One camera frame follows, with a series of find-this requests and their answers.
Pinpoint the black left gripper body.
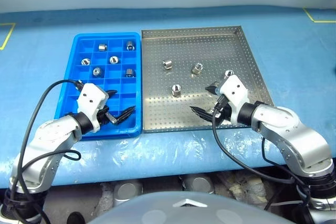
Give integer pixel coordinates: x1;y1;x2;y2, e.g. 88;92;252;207
96;104;118;128

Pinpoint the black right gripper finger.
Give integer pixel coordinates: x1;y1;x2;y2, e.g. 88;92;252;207
189;105;214;122
204;80;220;95

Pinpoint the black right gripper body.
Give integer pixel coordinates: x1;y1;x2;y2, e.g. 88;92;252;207
209;95;233;128

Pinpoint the blue compartment tray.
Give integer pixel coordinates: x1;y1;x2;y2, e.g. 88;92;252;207
54;31;144;141

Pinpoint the blue table cover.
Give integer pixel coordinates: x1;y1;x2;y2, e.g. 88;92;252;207
0;5;336;189

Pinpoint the perforated metal tray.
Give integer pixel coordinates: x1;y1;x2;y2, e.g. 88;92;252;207
141;25;275;133

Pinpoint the silver cylinder under table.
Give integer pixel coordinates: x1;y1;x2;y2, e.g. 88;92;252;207
182;175;215;195
114;180;144;208

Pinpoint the grey robot torso dome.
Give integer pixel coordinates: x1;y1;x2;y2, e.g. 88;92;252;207
90;190;271;224

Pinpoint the dark rounded shape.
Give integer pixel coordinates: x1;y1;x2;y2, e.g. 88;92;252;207
66;211;85;224

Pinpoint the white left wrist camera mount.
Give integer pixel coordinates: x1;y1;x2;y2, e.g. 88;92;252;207
77;83;109;133

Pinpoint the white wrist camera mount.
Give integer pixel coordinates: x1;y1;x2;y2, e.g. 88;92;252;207
77;83;109;133
217;74;250;125

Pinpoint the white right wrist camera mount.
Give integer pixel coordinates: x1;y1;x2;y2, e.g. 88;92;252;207
217;74;250;125

